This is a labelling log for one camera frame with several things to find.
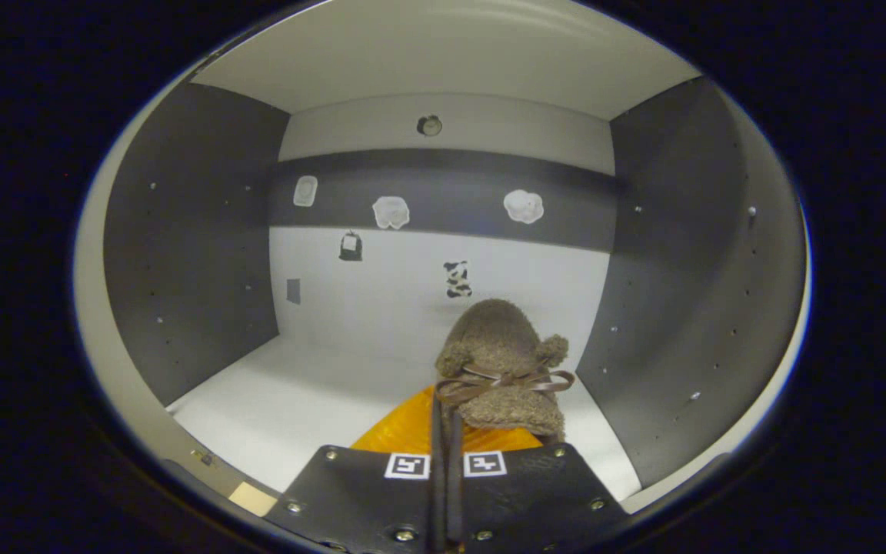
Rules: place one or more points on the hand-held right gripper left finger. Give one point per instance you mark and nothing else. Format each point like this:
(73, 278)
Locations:
(351, 492)

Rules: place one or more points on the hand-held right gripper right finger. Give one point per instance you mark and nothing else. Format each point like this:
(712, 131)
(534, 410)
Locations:
(535, 492)

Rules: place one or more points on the white shoe cabinet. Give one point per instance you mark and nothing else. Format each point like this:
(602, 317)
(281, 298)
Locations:
(197, 246)

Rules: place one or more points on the brown fuzzy shoe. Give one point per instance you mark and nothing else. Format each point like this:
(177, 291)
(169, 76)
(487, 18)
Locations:
(501, 338)

